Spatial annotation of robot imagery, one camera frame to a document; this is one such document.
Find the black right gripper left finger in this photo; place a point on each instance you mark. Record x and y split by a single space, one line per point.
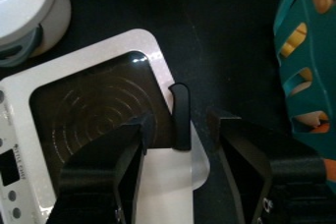
101 169

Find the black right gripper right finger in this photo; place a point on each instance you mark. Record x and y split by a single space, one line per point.
281 175

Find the orange fruit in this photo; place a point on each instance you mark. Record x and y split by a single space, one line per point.
294 39

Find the white toy induction stove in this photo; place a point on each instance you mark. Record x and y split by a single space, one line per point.
66 67

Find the white orange toy food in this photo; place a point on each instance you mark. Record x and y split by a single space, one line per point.
311 120

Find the pale yellow toy food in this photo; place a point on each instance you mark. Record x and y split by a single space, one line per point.
303 82

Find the teal basket with orange rim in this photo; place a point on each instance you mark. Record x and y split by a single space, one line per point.
315 54

